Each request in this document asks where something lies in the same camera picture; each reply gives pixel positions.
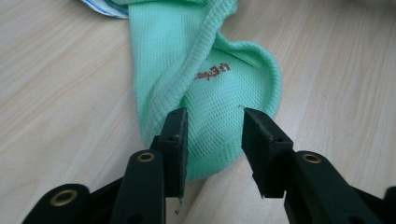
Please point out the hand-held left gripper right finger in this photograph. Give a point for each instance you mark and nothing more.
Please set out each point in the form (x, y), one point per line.
(267, 155)

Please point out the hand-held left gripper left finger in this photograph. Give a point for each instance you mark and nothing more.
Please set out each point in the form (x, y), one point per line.
(176, 149)

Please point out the mint green sock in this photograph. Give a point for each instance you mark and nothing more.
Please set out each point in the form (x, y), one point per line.
(174, 46)

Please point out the blue striped white sock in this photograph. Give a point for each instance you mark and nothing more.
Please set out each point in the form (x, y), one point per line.
(106, 7)

